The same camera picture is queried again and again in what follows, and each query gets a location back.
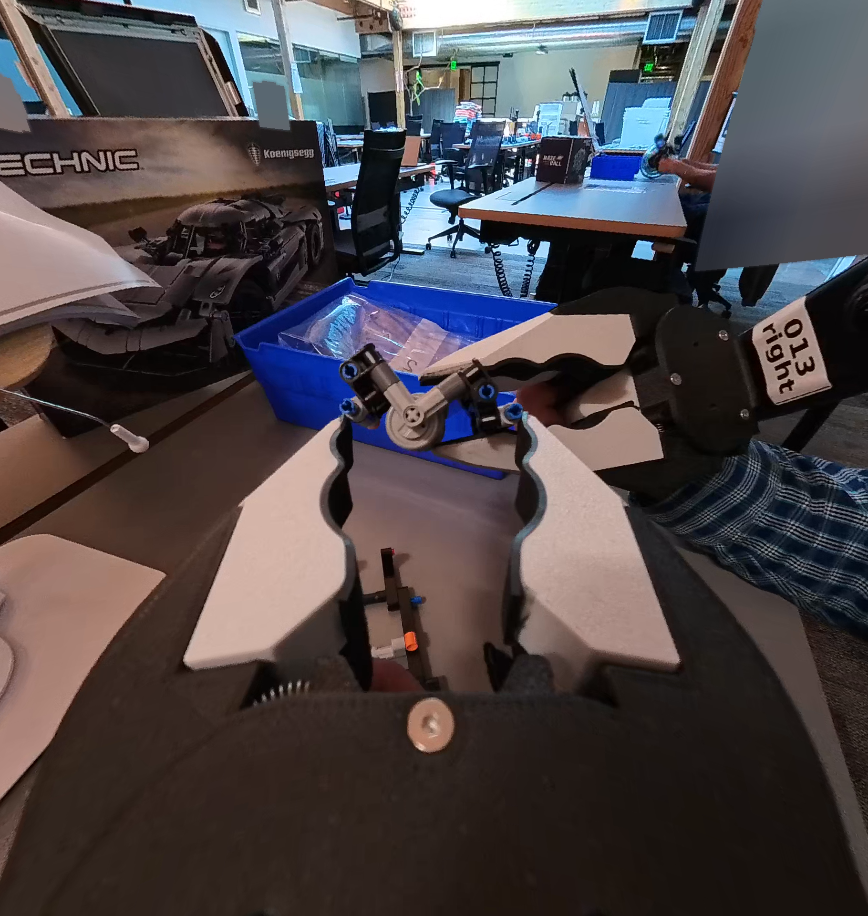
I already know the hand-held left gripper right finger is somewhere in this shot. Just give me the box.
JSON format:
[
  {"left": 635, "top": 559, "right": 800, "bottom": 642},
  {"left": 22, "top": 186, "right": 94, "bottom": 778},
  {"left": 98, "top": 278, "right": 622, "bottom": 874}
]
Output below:
[{"left": 502, "top": 415, "right": 682, "bottom": 691}]

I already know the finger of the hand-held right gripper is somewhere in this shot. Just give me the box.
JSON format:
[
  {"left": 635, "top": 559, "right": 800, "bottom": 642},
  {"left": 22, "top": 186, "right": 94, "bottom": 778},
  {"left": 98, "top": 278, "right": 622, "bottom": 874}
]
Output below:
[
  {"left": 418, "top": 309, "right": 639, "bottom": 391},
  {"left": 434, "top": 371, "right": 665, "bottom": 479}
]

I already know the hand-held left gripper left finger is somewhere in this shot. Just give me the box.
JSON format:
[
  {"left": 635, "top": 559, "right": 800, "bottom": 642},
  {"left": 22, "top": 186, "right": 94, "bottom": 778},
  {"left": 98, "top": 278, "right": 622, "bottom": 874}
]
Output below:
[{"left": 182, "top": 417, "right": 375, "bottom": 691}]

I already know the lego car chassis assembly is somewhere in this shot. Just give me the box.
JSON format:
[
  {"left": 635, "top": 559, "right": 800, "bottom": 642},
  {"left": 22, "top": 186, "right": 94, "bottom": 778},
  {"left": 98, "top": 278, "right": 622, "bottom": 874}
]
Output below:
[{"left": 366, "top": 546, "right": 449, "bottom": 689}]

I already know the grey black lego joint piece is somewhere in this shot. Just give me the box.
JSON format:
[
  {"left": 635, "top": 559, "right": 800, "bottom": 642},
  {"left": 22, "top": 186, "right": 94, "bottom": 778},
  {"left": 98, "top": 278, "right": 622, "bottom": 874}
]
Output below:
[{"left": 337, "top": 343, "right": 527, "bottom": 452}]

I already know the lego instruction booklet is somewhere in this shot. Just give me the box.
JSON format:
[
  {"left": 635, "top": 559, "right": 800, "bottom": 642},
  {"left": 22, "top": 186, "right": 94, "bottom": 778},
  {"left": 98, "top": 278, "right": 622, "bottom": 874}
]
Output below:
[{"left": 0, "top": 168, "right": 163, "bottom": 344}]

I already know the black lego set box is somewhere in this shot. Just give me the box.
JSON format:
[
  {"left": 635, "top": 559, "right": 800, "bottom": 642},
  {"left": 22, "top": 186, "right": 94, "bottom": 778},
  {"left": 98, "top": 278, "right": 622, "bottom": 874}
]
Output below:
[{"left": 0, "top": 116, "right": 338, "bottom": 437}]

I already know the person's right hand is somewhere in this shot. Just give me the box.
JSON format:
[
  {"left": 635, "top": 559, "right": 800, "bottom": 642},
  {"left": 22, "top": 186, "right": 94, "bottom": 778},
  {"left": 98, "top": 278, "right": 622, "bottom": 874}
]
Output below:
[{"left": 516, "top": 383, "right": 574, "bottom": 427}]

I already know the person's left hand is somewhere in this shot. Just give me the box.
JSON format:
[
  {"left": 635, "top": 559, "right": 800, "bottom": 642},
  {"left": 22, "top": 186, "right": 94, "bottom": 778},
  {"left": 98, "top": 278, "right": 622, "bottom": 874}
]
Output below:
[{"left": 372, "top": 658, "right": 426, "bottom": 693}]

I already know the wood edged office desk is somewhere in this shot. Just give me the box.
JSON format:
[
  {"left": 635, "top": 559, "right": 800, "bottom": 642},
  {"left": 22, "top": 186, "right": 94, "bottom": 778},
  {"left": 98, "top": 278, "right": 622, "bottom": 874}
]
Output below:
[{"left": 457, "top": 175, "right": 690, "bottom": 302}]

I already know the small blue bin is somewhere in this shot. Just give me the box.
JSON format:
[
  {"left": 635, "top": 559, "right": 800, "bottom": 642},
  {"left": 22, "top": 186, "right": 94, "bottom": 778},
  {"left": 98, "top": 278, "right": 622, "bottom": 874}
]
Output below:
[{"left": 589, "top": 153, "right": 647, "bottom": 181}]

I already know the black cube box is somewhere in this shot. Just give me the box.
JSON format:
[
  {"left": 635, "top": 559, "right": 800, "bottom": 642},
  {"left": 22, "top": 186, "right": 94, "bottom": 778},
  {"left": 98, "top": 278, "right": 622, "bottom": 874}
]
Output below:
[{"left": 535, "top": 135, "right": 594, "bottom": 186}]

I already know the long blue parts bin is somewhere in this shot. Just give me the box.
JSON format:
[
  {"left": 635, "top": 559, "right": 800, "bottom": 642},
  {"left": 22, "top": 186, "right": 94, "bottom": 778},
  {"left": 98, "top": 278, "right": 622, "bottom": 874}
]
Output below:
[{"left": 234, "top": 278, "right": 558, "bottom": 479}]

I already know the black office chair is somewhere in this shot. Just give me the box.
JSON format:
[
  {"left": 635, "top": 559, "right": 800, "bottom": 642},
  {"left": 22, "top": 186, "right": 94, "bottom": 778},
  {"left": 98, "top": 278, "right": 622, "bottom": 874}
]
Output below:
[
  {"left": 332, "top": 129, "right": 408, "bottom": 279},
  {"left": 428, "top": 120, "right": 508, "bottom": 260}
]

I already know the white rounded base board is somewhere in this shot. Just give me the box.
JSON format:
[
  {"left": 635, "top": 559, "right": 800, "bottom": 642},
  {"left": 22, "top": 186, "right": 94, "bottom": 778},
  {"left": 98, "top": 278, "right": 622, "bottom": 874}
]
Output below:
[{"left": 0, "top": 533, "right": 166, "bottom": 824}]

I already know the clear plastic parts bag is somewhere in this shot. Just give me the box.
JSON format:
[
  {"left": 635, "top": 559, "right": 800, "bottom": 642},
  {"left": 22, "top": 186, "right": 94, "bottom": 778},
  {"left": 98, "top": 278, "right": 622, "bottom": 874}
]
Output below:
[{"left": 277, "top": 292, "right": 481, "bottom": 375}]

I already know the wooden top desk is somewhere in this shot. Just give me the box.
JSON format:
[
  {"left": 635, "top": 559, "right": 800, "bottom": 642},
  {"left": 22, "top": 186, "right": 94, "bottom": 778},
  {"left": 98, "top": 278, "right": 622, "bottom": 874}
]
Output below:
[{"left": 323, "top": 161, "right": 435, "bottom": 194}]

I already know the white book stand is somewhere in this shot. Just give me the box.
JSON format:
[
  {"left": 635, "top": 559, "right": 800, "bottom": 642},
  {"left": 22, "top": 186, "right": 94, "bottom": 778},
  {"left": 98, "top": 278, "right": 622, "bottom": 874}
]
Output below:
[{"left": 0, "top": 325, "right": 57, "bottom": 731}]

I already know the black coiled cable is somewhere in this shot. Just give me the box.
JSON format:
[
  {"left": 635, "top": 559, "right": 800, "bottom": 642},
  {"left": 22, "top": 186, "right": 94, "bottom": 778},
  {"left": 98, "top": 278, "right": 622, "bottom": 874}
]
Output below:
[{"left": 490, "top": 239, "right": 542, "bottom": 298}]

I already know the white tipped thin cord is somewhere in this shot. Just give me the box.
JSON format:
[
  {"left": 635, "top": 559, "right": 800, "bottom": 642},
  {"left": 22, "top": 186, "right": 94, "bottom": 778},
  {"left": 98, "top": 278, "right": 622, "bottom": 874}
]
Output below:
[{"left": 0, "top": 381, "right": 151, "bottom": 453}]

